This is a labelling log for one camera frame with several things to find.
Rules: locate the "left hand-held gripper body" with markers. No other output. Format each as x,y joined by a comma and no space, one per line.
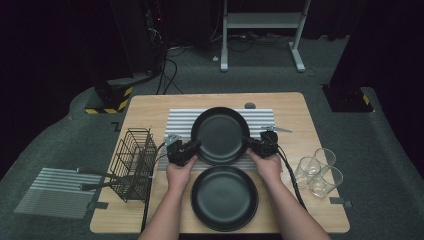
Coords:
178,153

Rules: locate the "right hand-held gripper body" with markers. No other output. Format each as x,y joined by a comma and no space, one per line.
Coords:
269,145

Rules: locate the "black plate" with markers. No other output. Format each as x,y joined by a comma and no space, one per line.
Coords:
224,231
224,198
220,136

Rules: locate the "clear drinking glass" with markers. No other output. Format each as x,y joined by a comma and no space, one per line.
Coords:
326,156
325,185
306,173

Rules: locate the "person's left hand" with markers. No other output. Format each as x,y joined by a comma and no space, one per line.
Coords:
180,176

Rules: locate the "person's right hand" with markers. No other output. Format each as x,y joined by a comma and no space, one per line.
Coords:
268,170

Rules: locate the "grey striped placemat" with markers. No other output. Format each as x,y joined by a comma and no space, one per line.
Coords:
180,120
50,196

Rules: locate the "grey round table grommet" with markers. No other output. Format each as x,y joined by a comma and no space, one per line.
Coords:
250,106

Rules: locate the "grey metal cutlery piece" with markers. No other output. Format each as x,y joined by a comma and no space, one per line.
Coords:
96,185
96,172

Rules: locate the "black yellow-striped stand base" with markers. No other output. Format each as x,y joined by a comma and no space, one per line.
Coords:
346,98
113,96

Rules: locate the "small white plug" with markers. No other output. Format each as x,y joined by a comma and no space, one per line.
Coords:
215,58

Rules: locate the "black equipment tower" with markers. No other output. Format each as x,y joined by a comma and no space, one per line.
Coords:
150,33

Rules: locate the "white metal stand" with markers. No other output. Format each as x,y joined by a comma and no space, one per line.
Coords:
263,20

